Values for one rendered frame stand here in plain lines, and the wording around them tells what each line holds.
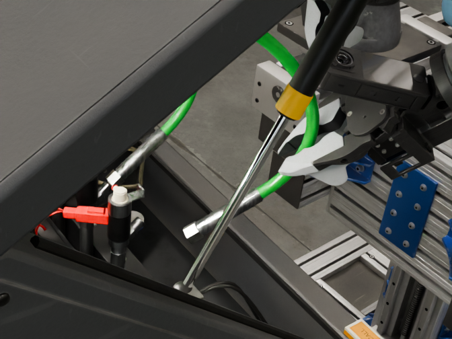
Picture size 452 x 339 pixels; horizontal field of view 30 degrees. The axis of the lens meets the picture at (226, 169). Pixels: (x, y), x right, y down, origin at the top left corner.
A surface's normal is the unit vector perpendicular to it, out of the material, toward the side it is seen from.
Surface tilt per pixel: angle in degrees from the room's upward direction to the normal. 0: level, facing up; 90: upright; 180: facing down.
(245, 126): 0
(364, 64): 17
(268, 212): 0
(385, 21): 72
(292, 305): 90
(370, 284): 0
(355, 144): 47
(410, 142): 103
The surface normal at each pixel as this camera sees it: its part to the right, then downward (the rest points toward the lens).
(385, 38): 0.43, 0.31
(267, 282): -0.80, 0.29
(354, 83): -0.02, 0.76
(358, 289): 0.11, -0.79
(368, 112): -0.65, -0.50
